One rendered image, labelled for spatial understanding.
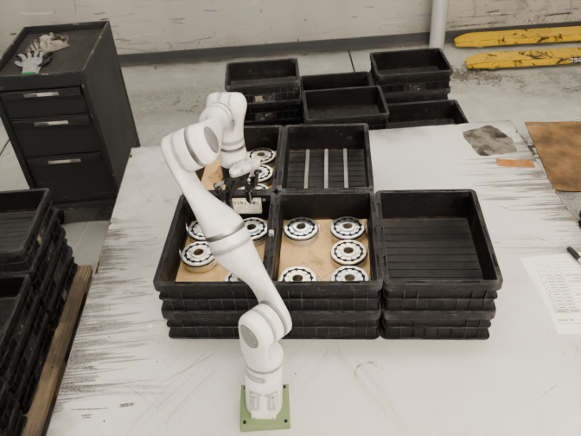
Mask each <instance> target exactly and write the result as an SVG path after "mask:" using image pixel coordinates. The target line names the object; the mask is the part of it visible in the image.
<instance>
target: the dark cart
mask: <svg viewBox="0 0 581 436"><path fill-rule="evenodd" d="M50 32H52V33H54V34H55V35H58V34H63V35H69V38H68V41H67V44H69V45H70V46H68V47H66V48H62V49H59V50H56V51H54V52H53V53H52V54H51V55H50V56H49V57H50V58H52V60H51V61H50V62H49V63H47V64H46V65H44V66H42V67H41V68H40V70H39V72H38V74H22V67H18V66H17V65H16V64H15V61H20V62H22V58H21V57H19V58H16V55H20V54H22V55H25V53H26V52H27V51H26V48H27V47H28V46H29V44H30V43H31V44H32V43H33V40H34V39H36V40H37V41H39V37H41V36H42V35H50ZM25 57H26V59H28V56H27V55H25ZM0 118H1V120H2V122H3V126H4V128H5V131H6V132H7V135H8V137H9V140H10V143H11V145H12V147H13V150H14V152H15V154H16V158H17V160H18V162H19V164H20V166H21V169H22V173H23V174H24V177H25V179H26V181H27V184H28V186H29V189H41V188H48V189H49V191H50V193H51V195H50V197H49V199H50V200H52V201H53V202H52V206H53V208H56V209H57V211H58V213H59V215H58V217H57V219H58V220H60V221H61V222H60V224H63V222H64V211H63V210H75V209H87V208H110V207H114V205H115V202H116V199H117V196H118V191H119V188H120V185H121V182H122V179H123V176H124V173H125V167H126V165H127V162H128V158H129V155H130V153H131V148H132V147H140V142H139V138H138V135H137V128H136V125H135V121H134V118H133V114H132V110H131V104H130V101H129V97H128V93H127V90H126V86H125V80H124V76H123V73H122V69H121V66H120V62H119V58H118V53H117V50H116V46H115V42H114V39H113V35H112V29H111V24H110V21H98V22H76V23H63V24H52V25H40V26H28V27H23V29H22V30H21V31H20V33H19V34H18V35H17V37H16V38H15V39H14V41H13V42H12V43H11V44H10V45H9V46H8V48H7V49H6V50H5V52H4V53H3V54H2V56H1V57H0Z"/></svg>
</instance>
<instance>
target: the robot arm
mask: <svg viewBox="0 0 581 436"><path fill-rule="evenodd" d="M246 107H247V103H246V98H245V97H244V95H243V94H242V93H210V94H209V95H208V97H207V100H206V109H205V110H204V111H203V112H202V113H201V116H200V117H199V123H197V124H193V125H188V126H186V127H184V128H182V129H180V130H178V131H175V132H172V133H170V134H169V135H167V136H165V137H164V138H163V139H162V142H161V149H162V153H163V157H164V159H165V162H166V164H167V165H168V167H169V170H170V171H171V173H172V175H173V177H174V178H175V180H176V182H177V183H178V185H179V187H180V189H181V190H182V193H183V194H184V195H185V197H186V199H187V201H188V203H189V205H190V207H191V208H192V210H193V212H194V214H195V218H196V220H197V221H198V223H199V225H200V227H201V231H202V232H203V235H204V237H205V239H206V242H207V244H208V246H209V248H210V250H211V252H212V255H213V256H214V259H215V260H216V262H217V263H218V264H219V265H220V266H222V267H223V268H225V269H226V270H228V271H229V272H230V273H232V274H234V275H235V276H237V277H238V278H240V279H242V280H243V281H245V282H246V283H247V284H248V285H249V286H250V287H251V289H252V290H253V292H254V294H255V296H256V297H257V300H258V302H259V304H258V305H256V306H255V307H253V308H252V309H251V310H249V311H248V312H247V313H245V314H244V315H242V316H241V317H240V319H239V339H240V347H241V351H242V354H243V357H244V360H245V385H246V408H247V410H248V412H249V413H250V414H251V418H252V419H276V418H277V414H278V413H279V412H280V410H281V408H282V405H283V367H284V352H283V349H282V347H281V345H280V344H279V343H278V340H279V339H281V338H282V337H284V336H285V335H286V334H287V333H288V332H289V331H290V330H291V326H292V322H291V316H290V314H289V312H288V310H287V308H286V306H285V304H284V302H283V300H282V299H281V297H280V296H279V294H278V291H277V290H276V288H275V286H274V284H273V283H272V282H271V279H270V277H269V276H268V274H267V272H266V270H265V268H264V265H263V263H262V261H261V259H260V257H259V255H258V252H257V250H256V248H255V246H254V244H253V241H252V238H251V235H250V234H249V232H248V230H247V227H246V224H245V223H244V221H243V219H242V217H241V216H240V215H239V214H238V213H237V212H236V211H235V210H233V201H232V198H233V195H234V192H235V190H236V189H238V188H242V187H245V189H246V190H245V193H246V201H247V202H249V203H252V190H253V189H256V188H257V187H258V182H259V171H258V170H257V169H258V168H259V167H260V161H259V160H258V159H257V158H247V154H246V147H245V140H244V133H243V126H244V119H245V115H246ZM219 155H220V166H221V172H222V175H223V177H222V181H221V182H220V183H218V184H217V183H214V189H215V191H216V194H217V196H218V198H219V199H220V200H219V199H218V198H216V197H215V196H213V195H212V194H211V193H210V192H209V191H208V190H207V189H206V188H205V187H204V186H203V184H202V183H201V181H200V180H199V178H198V176H197V175H196V174H195V171H196V170H199V169H201V168H203V167H206V166H208V165H210V164H212V163H213V162H214V161H215V160H216V159H217V158H218V156H219ZM249 176H251V179H250V184H249V183H248V181H247V179H248V177H249ZM224 185H226V187H225V191H226V192H225V195H224V194H223V191H222V190H223V186H224ZM224 202H226V204H225V203H224Z"/></svg>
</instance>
